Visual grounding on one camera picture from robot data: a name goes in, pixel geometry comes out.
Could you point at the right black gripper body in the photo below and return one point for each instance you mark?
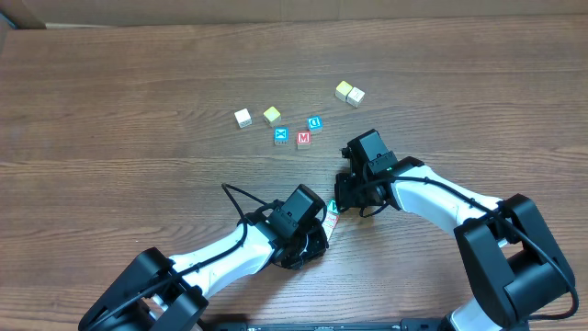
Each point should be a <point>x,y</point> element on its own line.
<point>343,195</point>

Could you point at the green letter V block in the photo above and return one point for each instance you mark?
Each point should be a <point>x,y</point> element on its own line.
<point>332,207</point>

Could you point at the plain block far right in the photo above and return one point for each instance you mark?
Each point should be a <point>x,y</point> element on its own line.
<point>355,97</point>

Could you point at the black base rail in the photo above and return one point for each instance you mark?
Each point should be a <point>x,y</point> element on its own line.
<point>407,324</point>

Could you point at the plain block upper left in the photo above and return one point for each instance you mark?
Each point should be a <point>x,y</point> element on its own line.
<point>243,118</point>

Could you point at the yellow block centre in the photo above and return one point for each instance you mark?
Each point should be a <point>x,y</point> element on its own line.
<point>272,116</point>

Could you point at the yellow block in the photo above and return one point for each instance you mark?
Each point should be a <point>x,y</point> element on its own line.
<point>342,90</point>
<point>272,116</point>

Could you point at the blue letter X block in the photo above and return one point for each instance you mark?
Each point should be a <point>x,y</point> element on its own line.
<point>281,135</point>

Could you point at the red letter Y block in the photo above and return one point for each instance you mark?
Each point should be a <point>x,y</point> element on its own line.
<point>329,223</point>

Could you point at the plain block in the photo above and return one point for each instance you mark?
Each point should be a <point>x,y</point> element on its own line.
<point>355,97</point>
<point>243,118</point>

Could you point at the yellow block far right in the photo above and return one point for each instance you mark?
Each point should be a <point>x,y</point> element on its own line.
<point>342,90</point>

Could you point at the red letter M block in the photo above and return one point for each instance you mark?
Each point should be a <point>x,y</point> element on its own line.
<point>303,139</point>

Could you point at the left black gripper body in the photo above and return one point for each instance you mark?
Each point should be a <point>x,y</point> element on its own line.
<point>315,241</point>

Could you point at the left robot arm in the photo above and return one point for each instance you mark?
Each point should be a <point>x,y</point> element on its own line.
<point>156,292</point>

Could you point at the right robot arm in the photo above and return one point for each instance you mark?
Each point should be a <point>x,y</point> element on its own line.
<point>516,270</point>

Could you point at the blue letter D block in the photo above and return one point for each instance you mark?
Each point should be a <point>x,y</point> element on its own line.
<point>315,124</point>

